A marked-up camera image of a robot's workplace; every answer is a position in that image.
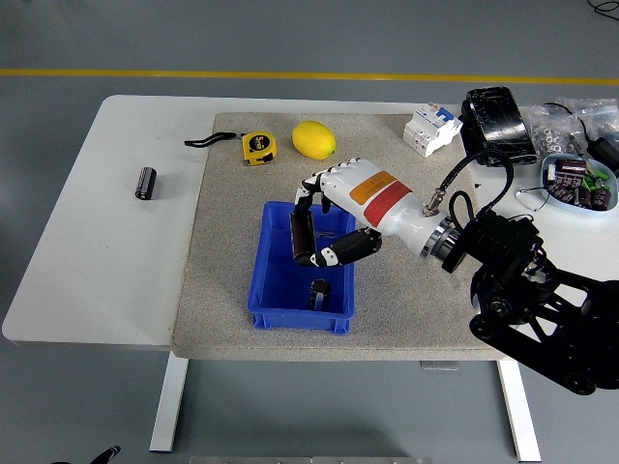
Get black wrapped device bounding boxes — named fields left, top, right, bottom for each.
left=457, top=85, right=541, bottom=168

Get black power adapter with cord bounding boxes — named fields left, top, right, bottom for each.
left=541, top=101, right=619, bottom=171

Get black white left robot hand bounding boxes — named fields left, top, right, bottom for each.
left=89, top=445, right=122, bottom=464

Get grey-brown mat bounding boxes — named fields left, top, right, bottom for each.
left=169, top=112, right=517, bottom=362

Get clear bag of metal parts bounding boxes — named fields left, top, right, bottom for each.
left=526, top=103, right=589, bottom=160
left=555, top=98, right=619, bottom=142

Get black floor cable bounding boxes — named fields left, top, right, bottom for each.
left=587, top=0, right=619, bottom=21

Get white blue circuit breaker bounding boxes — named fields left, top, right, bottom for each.
left=401, top=101, right=464, bottom=159

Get white table leg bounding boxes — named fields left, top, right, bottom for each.
left=496, top=360, right=542, bottom=463
left=148, top=345, right=190, bottom=454

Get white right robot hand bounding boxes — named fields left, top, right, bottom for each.
left=291, top=158, right=449, bottom=269

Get yellow tape measure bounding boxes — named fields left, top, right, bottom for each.
left=183, top=130, right=280, bottom=167

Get yellow lemon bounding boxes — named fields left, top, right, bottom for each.
left=291, top=120, right=338, bottom=160

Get light blue bowl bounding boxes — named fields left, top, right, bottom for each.
left=539, top=153, right=619, bottom=215

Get blue plastic box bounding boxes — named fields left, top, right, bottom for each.
left=247, top=200, right=358, bottom=335

